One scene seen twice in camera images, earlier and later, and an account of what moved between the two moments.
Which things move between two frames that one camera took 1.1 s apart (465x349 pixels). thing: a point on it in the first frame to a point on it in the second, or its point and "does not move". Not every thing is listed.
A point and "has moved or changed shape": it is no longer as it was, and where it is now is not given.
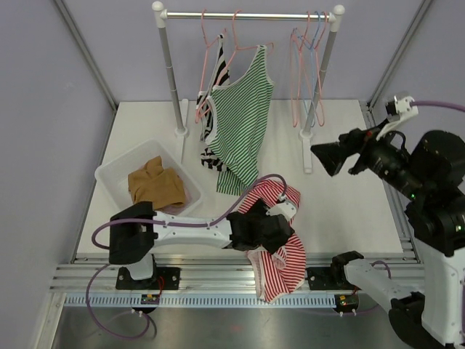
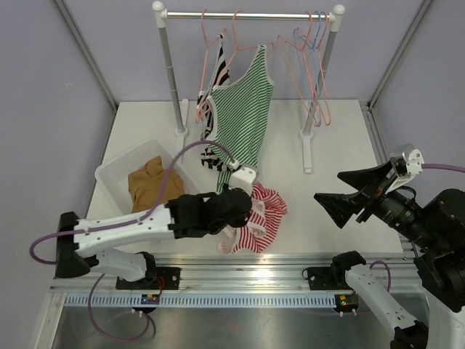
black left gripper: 258,210 to 242,220
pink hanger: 296,58 to 299,71
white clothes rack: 306,134 does not move
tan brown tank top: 154,183 does not move
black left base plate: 163,278 does not move
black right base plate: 328,278 does not move
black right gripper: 333,154 to 342,206
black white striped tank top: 210,158 does not move
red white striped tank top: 277,274 has moved or changed shape
